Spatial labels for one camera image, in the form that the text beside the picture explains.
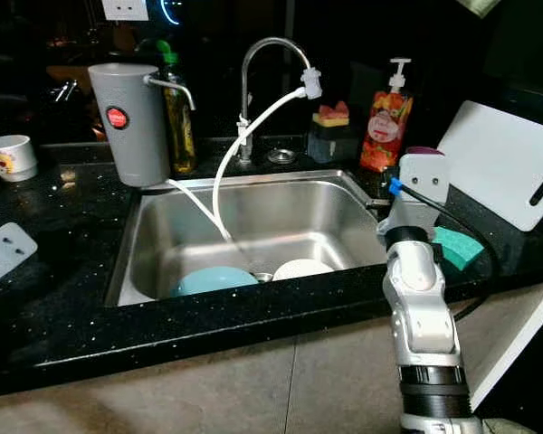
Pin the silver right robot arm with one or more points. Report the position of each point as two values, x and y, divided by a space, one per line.
421 325

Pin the white printed mug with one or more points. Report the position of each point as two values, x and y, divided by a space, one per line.
14 161

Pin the grey water filter canister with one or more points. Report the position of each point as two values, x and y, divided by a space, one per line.
131 145

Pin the oil bottle with green cap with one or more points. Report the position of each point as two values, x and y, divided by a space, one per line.
179 136

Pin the light blue plate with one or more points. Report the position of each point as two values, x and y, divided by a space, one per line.
213 282

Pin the metal sink drain strainer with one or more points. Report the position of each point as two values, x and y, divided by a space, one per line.
263 277

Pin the stainless steel sink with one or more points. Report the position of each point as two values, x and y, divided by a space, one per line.
271 217

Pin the chrome gooseneck faucet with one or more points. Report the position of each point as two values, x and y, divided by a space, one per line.
244 90

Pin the white bowl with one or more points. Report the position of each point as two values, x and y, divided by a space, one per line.
303 269

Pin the black sponge holder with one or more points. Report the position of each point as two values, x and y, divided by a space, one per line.
330 145

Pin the yellow and red sponge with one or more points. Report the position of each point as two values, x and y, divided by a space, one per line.
331 116

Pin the orange soap pump bottle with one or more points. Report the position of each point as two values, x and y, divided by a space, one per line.
385 131

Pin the small purple cup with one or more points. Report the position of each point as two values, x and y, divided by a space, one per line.
423 150

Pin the green wavy sponge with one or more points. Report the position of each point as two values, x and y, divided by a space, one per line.
457 246

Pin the white plastic cutting board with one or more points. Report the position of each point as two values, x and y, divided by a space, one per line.
498 158

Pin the green hanging cloth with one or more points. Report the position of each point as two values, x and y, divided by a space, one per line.
478 6

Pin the olive green crumpled fabric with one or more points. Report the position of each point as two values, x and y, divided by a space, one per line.
507 427

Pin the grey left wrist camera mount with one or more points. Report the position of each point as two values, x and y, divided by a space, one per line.
7 253

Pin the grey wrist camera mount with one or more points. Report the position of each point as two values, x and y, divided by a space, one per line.
7 253
423 181

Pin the white wall socket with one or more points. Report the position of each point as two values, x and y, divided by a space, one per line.
125 9

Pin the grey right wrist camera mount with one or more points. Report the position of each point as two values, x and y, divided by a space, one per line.
423 181

